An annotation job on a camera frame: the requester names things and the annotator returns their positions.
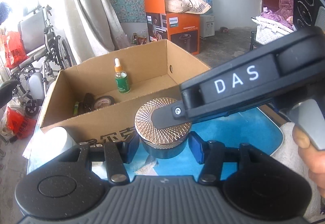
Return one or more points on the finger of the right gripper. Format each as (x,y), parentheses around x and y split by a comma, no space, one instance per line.
(169,116)

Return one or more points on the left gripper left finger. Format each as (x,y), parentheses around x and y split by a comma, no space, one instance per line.
(116,155)

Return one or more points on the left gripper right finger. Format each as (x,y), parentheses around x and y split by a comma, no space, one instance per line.
(210,154)

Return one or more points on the gold lid cosmetic jar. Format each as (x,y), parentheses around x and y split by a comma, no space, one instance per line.
(163,143)

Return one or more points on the black electrical tape roll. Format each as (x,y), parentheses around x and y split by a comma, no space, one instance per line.
(102,102)

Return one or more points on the green cartoon tube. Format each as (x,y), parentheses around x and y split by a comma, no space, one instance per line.
(76,109)

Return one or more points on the black cylindrical tube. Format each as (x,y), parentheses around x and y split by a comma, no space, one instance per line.
(87,105)

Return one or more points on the green dropper bottle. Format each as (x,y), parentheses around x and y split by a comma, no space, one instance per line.
(121,77)

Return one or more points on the white pill bottle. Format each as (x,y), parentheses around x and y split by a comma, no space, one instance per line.
(44,147)

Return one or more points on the person's right hand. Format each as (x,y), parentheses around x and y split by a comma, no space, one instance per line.
(313,158)

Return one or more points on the bed with white bedding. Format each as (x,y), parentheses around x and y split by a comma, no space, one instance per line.
(270,27)

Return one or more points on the brown cardboard box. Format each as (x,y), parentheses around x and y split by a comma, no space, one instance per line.
(132,76)

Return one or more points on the orange Philips appliance box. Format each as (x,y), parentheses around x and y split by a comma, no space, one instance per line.
(180,28)

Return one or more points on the white water dispenser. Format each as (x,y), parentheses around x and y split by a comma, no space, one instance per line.
(207,26)

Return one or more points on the red plastic bag on floor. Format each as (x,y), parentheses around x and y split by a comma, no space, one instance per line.
(16,124)

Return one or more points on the beige straw hat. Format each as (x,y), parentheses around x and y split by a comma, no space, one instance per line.
(196,7)

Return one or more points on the white curtain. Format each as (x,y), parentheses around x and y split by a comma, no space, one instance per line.
(93,29)

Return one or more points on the folding wheelchair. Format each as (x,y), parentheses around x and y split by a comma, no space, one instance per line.
(47,52)

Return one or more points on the red plastic bag on wheelchair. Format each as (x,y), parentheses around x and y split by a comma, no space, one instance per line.
(13,49)

